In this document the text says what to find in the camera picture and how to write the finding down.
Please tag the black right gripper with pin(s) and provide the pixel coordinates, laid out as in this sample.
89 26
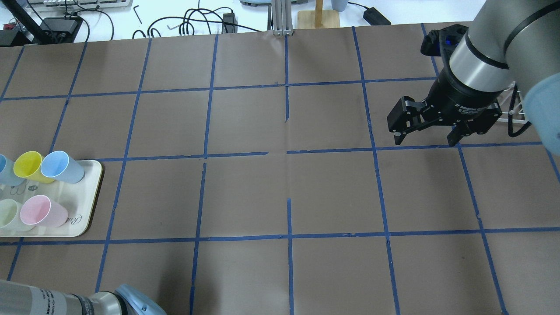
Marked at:
461 97

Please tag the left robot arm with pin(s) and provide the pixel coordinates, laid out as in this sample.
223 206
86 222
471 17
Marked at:
20 299

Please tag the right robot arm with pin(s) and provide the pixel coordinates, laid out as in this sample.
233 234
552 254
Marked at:
509 41

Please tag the pink plastic cup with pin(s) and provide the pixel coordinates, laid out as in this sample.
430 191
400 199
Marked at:
41 211

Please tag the yellow plastic cup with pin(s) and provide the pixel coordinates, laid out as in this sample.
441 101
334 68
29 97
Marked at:
28 166

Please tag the light blue plastic cup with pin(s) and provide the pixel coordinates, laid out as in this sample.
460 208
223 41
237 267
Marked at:
7 175

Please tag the pale green plastic cup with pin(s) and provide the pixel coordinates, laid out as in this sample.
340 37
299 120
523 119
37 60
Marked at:
10 216

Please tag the black power adapter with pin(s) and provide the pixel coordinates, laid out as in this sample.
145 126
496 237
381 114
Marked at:
375 18

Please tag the wooden mug tree stand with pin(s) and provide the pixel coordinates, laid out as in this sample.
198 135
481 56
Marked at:
318 18

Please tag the cream plastic tray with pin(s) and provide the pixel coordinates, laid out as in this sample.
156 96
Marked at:
79 199

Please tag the white wire cup rack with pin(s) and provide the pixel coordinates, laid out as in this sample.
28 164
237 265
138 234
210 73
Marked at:
513 116

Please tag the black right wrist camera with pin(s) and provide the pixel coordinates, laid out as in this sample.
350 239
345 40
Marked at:
443 42

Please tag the aluminium frame post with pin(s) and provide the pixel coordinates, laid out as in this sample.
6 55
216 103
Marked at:
281 17

